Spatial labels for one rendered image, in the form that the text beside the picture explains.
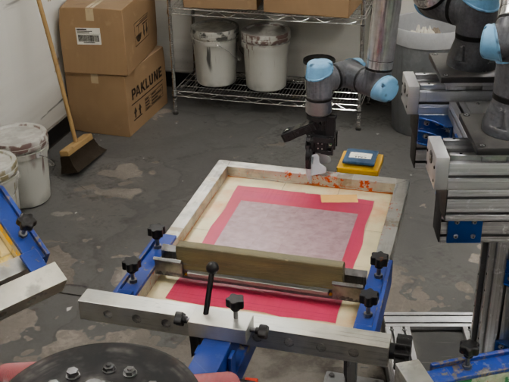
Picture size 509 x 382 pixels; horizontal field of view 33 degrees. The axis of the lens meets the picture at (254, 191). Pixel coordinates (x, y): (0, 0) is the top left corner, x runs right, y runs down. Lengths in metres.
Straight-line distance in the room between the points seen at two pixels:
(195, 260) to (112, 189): 2.67
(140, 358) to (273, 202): 1.22
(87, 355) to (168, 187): 3.38
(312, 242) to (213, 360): 0.64
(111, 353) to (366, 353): 0.64
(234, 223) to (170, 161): 2.64
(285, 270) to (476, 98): 0.93
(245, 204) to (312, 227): 0.23
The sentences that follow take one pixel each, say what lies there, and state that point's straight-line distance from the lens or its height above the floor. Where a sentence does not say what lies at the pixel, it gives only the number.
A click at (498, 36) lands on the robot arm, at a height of 1.58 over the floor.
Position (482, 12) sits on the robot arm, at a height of 1.43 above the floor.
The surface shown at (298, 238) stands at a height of 0.96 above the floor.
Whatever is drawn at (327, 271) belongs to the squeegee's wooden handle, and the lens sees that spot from 1.99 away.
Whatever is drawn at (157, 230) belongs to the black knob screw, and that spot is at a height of 1.06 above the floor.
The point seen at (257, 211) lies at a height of 0.96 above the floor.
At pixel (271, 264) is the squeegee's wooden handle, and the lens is 2.01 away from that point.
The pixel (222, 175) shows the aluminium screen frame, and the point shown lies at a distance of 2.56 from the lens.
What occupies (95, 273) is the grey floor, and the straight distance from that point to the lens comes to 3.98.
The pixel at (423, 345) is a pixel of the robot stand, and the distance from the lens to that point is 3.17.
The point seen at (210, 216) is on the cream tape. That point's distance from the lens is 2.40.
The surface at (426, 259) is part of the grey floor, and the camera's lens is 4.05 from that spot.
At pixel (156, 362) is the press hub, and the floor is 1.31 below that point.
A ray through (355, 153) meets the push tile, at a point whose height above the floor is 0.97.
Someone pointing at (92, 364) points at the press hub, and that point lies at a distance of 1.32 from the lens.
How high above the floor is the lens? 2.12
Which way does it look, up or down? 27 degrees down
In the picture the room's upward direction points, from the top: 1 degrees counter-clockwise
